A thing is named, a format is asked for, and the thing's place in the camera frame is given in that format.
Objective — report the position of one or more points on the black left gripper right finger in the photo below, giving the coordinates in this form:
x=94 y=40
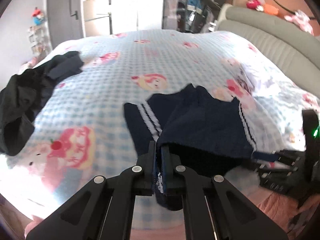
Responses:
x=213 y=208

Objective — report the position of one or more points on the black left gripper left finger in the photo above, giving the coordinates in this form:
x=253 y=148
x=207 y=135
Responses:
x=103 y=208

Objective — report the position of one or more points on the navy striped garment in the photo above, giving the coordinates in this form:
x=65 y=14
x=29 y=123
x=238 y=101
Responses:
x=209 y=136

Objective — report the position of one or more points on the black clothes pile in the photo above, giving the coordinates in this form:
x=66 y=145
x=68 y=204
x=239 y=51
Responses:
x=25 y=96

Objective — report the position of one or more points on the open wardrobe with clothes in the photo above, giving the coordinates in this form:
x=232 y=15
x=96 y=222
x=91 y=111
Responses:
x=190 y=16

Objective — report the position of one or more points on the checkered cartoon bed blanket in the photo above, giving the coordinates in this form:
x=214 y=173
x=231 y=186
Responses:
x=81 y=132

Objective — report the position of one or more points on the grey padded headboard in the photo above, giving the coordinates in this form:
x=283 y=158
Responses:
x=294 y=52

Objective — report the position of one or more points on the pink plush toy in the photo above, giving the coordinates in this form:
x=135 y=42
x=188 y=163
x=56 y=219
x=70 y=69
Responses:
x=300 y=19

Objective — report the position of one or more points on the orange plush toy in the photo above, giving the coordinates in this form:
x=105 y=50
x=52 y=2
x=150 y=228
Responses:
x=271 y=10

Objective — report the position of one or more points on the red plush toy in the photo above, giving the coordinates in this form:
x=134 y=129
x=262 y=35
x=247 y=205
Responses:
x=254 y=5

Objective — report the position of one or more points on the white shelf with toys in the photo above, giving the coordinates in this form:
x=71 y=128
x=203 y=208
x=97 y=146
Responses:
x=37 y=34

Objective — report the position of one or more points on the white refrigerator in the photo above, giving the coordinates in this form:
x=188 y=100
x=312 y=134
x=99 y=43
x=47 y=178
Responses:
x=97 y=17

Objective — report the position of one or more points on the grey door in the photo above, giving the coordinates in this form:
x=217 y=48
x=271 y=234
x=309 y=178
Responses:
x=64 y=21

